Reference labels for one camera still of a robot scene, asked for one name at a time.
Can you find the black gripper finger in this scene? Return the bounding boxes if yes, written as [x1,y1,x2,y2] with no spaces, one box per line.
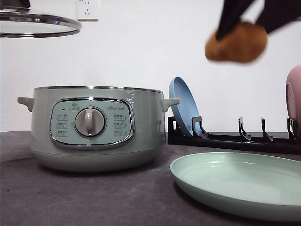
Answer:
[216,0,254,40]
[255,0,301,33]

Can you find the black dish rack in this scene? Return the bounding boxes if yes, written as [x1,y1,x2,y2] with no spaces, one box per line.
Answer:
[167,116,301,155]

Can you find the glass pot lid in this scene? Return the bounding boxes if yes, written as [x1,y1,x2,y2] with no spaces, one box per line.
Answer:
[0,0,82,38]

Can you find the blue plate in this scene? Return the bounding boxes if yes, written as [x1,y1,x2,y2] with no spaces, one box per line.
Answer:
[169,76,200,136]

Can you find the green electric steamer pot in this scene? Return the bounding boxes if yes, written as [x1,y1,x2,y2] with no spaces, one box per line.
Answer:
[18,85,180,173]

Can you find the brown potato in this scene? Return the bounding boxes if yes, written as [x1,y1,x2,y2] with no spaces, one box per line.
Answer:
[205,22,267,63]

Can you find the green plate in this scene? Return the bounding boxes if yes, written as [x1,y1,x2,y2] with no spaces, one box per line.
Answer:
[170,152,301,221]

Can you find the white wall socket left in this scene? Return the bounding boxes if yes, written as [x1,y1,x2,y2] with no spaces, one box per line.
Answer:
[77,0,99,21]

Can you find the grey table mat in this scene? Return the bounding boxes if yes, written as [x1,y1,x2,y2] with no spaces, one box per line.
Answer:
[0,131,301,226]

